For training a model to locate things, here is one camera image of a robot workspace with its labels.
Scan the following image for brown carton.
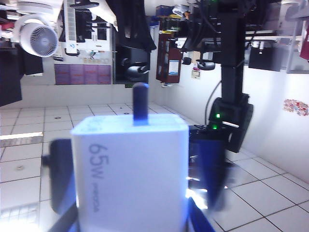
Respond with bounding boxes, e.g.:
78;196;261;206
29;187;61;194
155;36;183;84

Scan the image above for white 65W wall charger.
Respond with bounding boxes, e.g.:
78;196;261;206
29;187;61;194
70;83;190;232

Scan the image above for white tower appliance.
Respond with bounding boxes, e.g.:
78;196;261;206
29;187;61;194
63;0;81;56

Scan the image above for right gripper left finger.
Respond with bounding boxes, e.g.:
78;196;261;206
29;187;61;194
42;138;78;232

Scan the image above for pink floral sticker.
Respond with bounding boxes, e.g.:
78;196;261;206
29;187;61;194
282;98;309;117

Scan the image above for white round desk fan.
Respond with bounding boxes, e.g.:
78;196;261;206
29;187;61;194
14;14;59;58

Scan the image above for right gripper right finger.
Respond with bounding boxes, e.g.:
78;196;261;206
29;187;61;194
187;140;229;232

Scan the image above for purple wall poster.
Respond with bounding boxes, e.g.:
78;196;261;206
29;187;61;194
54;64;112;85

